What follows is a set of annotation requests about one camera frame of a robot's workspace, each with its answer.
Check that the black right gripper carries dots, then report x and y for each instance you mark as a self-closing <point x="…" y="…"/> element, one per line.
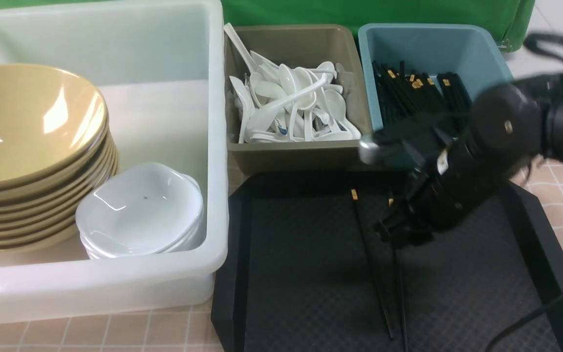
<point x="451" y="177"/>

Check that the stack of yellow bowls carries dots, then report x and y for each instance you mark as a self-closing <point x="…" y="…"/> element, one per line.
<point x="49" y="217"/>

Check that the large white plastic bin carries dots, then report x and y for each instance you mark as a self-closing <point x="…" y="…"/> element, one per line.
<point x="160" y="64"/>

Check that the olive spoon bin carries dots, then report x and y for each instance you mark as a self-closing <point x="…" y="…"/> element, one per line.
<point x="306" y="151"/>

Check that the black serving tray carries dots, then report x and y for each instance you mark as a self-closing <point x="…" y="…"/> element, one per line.
<point x="296" y="277"/>

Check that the pile of black chopsticks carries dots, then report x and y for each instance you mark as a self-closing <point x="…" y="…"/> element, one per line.
<point x="402" y="96"/>

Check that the pile of white spoons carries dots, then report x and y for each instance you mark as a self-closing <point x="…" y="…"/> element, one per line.
<point x="293" y="89"/>

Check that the top stacked yellow bowl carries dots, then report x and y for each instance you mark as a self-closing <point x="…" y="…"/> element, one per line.
<point x="49" y="119"/>

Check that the white dish in bin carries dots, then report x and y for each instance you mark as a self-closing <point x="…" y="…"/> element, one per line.
<point x="148" y="209"/>

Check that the blue chopstick bin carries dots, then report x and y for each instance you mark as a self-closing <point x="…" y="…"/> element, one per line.
<point x="466" y="50"/>

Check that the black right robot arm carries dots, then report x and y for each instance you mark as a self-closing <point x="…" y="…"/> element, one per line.
<point x="535" y="106"/>

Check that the green cloth backdrop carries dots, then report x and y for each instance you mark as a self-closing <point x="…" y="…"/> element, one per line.
<point x="506" y="20"/>

